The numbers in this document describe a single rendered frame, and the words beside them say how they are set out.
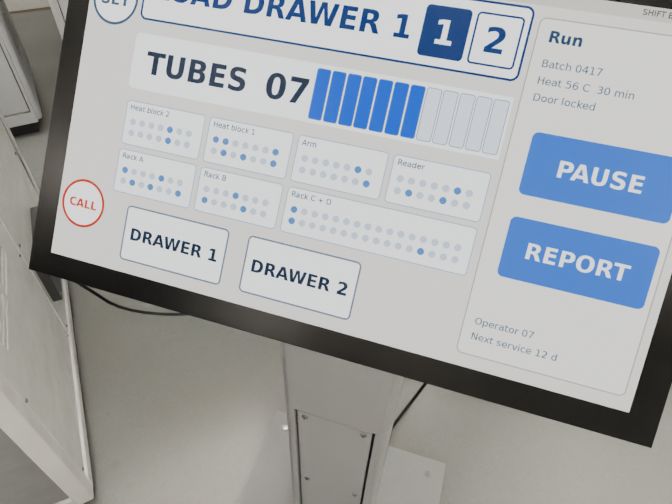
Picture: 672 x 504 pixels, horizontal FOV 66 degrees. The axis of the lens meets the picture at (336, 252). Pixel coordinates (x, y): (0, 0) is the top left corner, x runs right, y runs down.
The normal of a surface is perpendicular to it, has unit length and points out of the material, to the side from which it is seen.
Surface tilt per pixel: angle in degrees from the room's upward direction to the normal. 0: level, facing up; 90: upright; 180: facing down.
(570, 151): 50
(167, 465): 0
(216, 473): 0
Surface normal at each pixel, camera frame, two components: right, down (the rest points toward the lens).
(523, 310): -0.22, 0.07
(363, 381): -0.30, 0.68
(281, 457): -0.06, -0.71
